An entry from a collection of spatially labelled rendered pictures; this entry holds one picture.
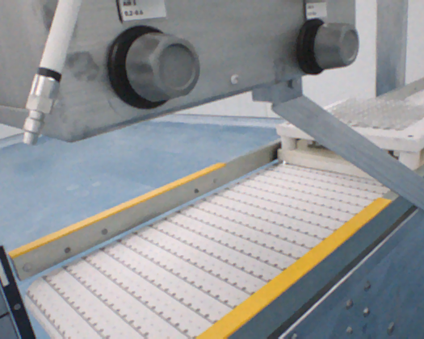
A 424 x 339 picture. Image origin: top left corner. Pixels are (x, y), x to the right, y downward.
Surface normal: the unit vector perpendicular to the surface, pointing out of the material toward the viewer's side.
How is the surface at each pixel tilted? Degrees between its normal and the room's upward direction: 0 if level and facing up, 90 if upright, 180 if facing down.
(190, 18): 90
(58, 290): 0
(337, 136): 87
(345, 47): 90
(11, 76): 90
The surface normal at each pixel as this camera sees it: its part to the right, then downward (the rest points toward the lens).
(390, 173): 0.16, 0.27
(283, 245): -0.12, -0.93
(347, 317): 0.68, 0.17
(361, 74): -0.62, 0.34
